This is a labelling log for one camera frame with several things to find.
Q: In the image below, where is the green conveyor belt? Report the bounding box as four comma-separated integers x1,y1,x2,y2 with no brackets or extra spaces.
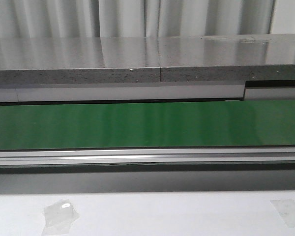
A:
0,100,295,150

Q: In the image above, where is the clear tape patch left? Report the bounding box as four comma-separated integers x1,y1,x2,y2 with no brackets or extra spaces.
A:
42,200,79,236

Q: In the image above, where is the clear tape patch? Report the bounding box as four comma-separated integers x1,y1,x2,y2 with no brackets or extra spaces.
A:
42,200,79,236
270,199,295,228

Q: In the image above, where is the grey stone slab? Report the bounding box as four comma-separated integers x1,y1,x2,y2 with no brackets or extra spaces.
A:
0,34,295,87

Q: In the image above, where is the white pleated curtain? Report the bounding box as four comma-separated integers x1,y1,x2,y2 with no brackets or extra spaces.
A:
0,0,295,38

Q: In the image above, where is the clear tape patch right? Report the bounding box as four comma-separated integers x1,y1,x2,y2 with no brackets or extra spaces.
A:
270,199,295,228

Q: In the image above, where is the aluminium conveyor rear rail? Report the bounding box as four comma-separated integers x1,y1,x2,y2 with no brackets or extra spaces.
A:
0,80,295,103

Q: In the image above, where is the aluminium conveyor rail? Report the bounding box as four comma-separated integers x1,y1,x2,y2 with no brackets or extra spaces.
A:
0,147,295,167
0,80,295,103

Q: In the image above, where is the aluminium conveyor front rail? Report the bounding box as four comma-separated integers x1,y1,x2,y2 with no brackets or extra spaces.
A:
0,147,295,167

